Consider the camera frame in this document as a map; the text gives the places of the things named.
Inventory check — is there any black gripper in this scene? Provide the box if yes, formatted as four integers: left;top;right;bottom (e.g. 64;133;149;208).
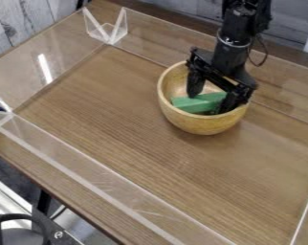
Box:
185;30;261;116

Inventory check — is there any green rectangular block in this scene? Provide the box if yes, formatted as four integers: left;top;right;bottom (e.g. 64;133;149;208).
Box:
170;92;226;114

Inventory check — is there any brown wooden bowl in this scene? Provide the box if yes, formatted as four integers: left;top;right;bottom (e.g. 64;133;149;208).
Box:
157;61;250;135

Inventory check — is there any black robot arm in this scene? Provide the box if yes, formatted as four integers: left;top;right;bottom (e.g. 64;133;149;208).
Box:
186;0;272;114

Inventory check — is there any black table leg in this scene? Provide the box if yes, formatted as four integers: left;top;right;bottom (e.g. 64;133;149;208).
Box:
37;190;52;215

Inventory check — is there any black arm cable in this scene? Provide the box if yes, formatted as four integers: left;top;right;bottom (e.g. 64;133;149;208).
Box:
246;33;269;68

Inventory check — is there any clear acrylic corner bracket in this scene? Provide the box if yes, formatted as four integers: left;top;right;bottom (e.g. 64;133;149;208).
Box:
81;8;128;45

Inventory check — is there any clear acrylic barrier wall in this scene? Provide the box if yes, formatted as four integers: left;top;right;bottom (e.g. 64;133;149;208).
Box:
0;1;308;245

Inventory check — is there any black metal base plate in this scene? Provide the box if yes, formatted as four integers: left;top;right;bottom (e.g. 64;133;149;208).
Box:
32;210;84;245

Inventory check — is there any black cable loop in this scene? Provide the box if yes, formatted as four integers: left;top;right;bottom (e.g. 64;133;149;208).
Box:
0;212;48;245

